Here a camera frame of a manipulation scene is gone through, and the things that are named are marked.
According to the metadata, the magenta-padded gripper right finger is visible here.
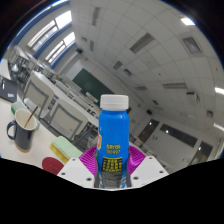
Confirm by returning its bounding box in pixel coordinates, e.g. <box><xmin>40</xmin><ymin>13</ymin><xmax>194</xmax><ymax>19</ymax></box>
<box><xmin>127</xmin><ymin>145</ymin><xmax>169</xmax><ymax>189</ymax></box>

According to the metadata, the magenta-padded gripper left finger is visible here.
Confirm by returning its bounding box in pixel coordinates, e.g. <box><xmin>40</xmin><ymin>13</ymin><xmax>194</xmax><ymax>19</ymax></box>
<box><xmin>57</xmin><ymin>147</ymin><xmax>100</xmax><ymax>190</ymax></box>

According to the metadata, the blue bottle with white cap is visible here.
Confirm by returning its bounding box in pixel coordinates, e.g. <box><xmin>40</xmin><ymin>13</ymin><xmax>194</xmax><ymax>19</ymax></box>
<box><xmin>96</xmin><ymin>94</ymin><xmax>130</xmax><ymax>190</ymax></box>

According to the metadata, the green and yellow sponge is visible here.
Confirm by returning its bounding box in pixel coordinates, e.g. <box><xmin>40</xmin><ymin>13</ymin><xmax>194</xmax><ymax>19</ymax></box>
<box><xmin>49</xmin><ymin>135</ymin><xmax>83</xmax><ymax>164</ymax></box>

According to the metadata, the group of classroom chairs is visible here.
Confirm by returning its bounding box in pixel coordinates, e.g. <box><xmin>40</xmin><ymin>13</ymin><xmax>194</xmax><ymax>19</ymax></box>
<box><xmin>8</xmin><ymin>46</ymin><xmax>101</xmax><ymax>144</ymax></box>

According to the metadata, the dark blue mug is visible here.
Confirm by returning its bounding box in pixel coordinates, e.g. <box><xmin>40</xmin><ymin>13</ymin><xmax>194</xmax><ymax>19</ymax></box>
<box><xmin>6</xmin><ymin>108</ymin><xmax>38</xmax><ymax>153</ymax></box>

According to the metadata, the wooden stir stick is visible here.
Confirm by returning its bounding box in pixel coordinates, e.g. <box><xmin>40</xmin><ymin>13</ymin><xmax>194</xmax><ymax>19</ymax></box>
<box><xmin>23</xmin><ymin>105</ymin><xmax>39</xmax><ymax>128</ymax></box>

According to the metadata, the dark green chalkboard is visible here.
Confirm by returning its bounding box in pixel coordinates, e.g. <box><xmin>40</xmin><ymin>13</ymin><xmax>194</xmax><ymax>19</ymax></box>
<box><xmin>72</xmin><ymin>68</ymin><xmax>114</xmax><ymax>101</ymax></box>

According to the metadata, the group of white classroom desks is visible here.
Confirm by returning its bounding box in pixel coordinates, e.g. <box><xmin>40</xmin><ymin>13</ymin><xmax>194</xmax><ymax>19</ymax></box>
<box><xmin>9</xmin><ymin>44</ymin><xmax>101</xmax><ymax>128</ymax></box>

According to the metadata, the group of ceiling lights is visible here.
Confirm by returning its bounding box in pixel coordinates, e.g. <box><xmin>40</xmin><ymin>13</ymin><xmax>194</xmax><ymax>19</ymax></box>
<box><xmin>91</xmin><ymin>6</ymin><xmax>224</xmax><ymax>131</ymax></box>

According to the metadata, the row of windows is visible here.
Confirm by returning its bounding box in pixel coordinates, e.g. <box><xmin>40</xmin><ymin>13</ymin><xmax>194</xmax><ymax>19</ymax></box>
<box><xmin>26</xmin><ymin>9</ymin><xmax>77</xmax><ymax>64</ymax></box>

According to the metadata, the group of blue curtains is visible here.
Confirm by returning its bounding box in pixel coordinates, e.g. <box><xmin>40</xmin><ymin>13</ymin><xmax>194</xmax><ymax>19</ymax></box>
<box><xmin>11</xmin><ymin>1</ymin><xmax>77</xmax><ymax>69</ymax></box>

